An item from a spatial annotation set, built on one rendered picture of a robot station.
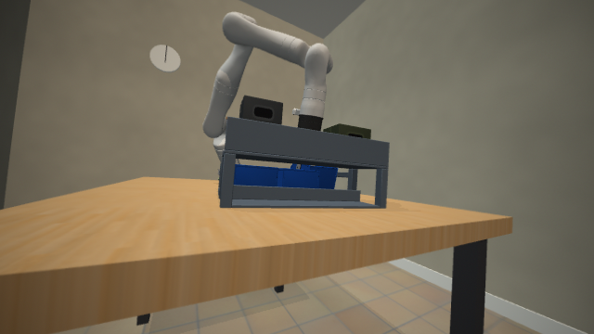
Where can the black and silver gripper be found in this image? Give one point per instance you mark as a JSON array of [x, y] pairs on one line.
[[310, 114]]

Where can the dark grey metal shelf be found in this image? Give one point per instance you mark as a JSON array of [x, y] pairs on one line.
[[300, 146]]

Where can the blue open-front bin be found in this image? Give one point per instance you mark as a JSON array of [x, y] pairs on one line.
[[327, 177], [248, 175], [298, 178]]

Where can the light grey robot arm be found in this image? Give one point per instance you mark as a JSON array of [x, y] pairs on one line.
[[242, 29]]

